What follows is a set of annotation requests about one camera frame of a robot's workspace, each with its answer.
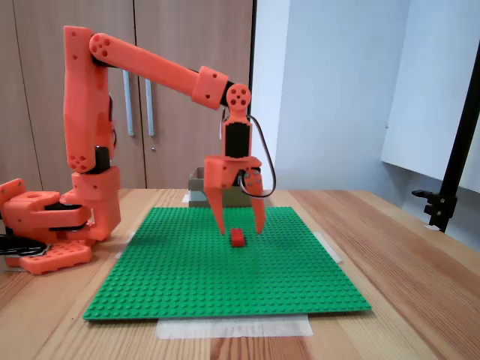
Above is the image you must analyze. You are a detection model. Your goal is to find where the red lego block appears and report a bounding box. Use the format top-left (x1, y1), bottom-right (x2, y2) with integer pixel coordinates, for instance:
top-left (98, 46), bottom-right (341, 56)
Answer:
top-left (230, 227), bottom-right (248, 248)

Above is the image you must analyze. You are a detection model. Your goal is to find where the brown cardboard box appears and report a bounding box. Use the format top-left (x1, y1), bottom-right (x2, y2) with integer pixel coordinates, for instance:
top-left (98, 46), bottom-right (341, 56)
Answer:
top-left (187, 166), bottom-right (259, 208)

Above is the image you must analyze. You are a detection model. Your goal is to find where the green lego baseplate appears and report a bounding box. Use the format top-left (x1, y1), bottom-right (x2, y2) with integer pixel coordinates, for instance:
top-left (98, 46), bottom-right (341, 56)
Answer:
top-left (82, 205), bottom-right (373, 322)

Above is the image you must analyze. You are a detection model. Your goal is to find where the wide masking tape strip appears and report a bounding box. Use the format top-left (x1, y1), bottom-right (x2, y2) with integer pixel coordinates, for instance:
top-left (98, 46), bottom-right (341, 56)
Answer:
top-left (155, 314), bottom-right (314, 341)

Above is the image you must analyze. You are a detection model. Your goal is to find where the brown wooden cabinet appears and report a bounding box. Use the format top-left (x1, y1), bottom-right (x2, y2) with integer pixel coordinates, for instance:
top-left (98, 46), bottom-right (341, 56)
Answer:
top-left (0, 0), bottom-right (254, 192)

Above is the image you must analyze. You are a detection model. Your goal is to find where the black table clamp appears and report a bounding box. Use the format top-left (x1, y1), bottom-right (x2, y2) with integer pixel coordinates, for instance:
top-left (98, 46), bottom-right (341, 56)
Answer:
top-left (0, 234), bottom-right (52, 259)

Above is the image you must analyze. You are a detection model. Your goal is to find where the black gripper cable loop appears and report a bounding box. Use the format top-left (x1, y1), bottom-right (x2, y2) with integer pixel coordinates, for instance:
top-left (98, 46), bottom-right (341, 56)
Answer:
top-left (239, 113), bottom-right (278, 199)

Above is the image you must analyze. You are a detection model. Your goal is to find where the metal cabinet handle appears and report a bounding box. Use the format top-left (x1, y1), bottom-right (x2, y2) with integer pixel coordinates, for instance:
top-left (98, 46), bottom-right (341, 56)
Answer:
top-left (122, 69), bottom-right (135, 137)
top-left (144, 78), bottom-right (155, 137)

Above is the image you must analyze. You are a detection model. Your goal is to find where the white wall panel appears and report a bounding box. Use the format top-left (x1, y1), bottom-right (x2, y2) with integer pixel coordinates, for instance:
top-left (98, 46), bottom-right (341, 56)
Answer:
top-left (381, 0), bottom-right (480, 194)

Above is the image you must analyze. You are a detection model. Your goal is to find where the black camera stand with clamp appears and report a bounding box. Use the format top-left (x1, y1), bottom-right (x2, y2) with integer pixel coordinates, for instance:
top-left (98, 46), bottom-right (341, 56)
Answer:
top-left (411, 52), bottom-right (480, 234)

